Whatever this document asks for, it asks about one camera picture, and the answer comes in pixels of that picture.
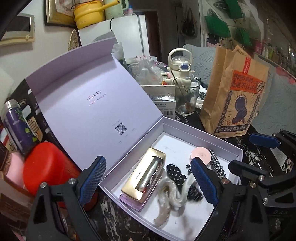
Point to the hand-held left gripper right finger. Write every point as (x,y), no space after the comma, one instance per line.
(204,180)

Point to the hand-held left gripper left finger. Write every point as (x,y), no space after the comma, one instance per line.
(92,180)

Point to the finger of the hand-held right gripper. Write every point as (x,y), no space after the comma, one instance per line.
(247,172)
(263,140)

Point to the white fluffy headband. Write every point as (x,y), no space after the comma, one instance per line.
(168,192)

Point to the purple cosmetic box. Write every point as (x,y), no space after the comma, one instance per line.
(131,202)

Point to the lavender gift box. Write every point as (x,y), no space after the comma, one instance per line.
(92,104)

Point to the black white gingham scrunchie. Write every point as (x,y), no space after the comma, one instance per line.
(217,165)

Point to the pink round compact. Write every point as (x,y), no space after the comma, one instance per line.
(202,154)

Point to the black polka-dot scrunchie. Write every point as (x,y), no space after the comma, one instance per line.
(175,173)

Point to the grey leaf-pattern chair cover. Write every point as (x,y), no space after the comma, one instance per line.
(277,99)
(203,60)

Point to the red round container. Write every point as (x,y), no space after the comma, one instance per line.
(48,166)

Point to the gold perfume box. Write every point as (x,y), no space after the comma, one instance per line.
(143,176)

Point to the brown printed paper bag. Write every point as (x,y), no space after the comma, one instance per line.
(233,92)

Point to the clear glass cup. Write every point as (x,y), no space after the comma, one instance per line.
(187,104)

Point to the pink box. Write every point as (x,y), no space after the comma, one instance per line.
(15,168)

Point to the black box with gold print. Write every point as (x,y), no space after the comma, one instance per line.
(34,122)

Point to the small white barcode box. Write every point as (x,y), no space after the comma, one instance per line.
(165,107)

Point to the row of cosmetic bottles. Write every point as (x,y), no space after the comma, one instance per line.
(275,52)

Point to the metal spoon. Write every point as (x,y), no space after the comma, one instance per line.
(182,92)

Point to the dark blue can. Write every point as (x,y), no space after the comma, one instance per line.
(17,129)

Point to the white cardboard box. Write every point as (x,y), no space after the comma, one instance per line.
(157,90)

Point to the small white plush charm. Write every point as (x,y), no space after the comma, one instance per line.
(175,80)

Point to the green hanging bag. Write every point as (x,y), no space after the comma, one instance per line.
(234,8)
(245,36)
(217,26)

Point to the cream water bottle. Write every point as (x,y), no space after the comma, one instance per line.
(180,64)

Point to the clear plastic bag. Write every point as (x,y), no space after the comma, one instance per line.
(148,71)

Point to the dark hanging bag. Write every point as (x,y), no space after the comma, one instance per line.
(188,25)

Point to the round woven mat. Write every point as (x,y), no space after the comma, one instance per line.
(73,40)

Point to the white refrigerator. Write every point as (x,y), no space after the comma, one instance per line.
(124,32)

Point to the yellow pot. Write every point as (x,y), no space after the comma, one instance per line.
(89,15)

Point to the framed picture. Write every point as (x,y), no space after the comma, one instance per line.
(59,11)

